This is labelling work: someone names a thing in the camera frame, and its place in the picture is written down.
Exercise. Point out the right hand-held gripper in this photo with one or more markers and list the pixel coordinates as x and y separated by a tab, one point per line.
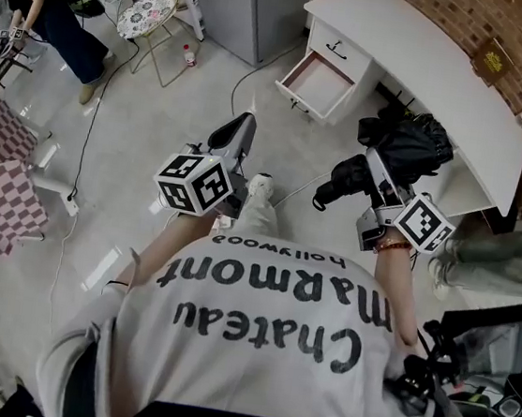
424	223

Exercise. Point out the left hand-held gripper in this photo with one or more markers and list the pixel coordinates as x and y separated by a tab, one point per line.
193	182

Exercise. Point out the black umbrella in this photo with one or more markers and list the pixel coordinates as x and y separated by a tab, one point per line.
410	145

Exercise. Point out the person's left forearm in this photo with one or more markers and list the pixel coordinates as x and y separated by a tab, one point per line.
166	248

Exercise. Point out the person's right forearm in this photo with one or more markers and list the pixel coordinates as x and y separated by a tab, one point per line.
394	295

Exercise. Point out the black shoulder harness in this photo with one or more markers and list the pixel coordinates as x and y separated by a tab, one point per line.
414	387

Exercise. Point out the white drawer with keys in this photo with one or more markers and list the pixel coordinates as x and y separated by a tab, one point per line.
320	33

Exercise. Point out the white desk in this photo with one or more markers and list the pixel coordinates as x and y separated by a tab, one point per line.
427	48

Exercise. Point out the person's white shoe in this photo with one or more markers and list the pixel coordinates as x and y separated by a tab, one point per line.
262	185

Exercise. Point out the black router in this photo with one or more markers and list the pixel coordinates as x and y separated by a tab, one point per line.
393	106

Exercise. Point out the person's beige trousers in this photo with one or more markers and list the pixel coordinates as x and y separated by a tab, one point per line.
258	214

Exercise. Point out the white bottle red cap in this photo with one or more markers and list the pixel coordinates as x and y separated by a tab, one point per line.
190	57

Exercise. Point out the grey metal cabinet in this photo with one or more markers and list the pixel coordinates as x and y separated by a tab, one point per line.
248	7

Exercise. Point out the brown gold-printed box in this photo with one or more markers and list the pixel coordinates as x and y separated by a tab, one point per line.
492	61

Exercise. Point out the white power strip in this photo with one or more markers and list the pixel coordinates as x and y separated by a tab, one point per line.
70	205

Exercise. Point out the black screen device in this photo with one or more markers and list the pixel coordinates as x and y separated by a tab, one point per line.
485	339

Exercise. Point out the white printed t-shirt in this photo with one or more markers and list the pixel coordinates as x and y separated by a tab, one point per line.
241	365

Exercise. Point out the pink checkered tablecloth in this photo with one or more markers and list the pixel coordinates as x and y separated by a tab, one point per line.
2	199

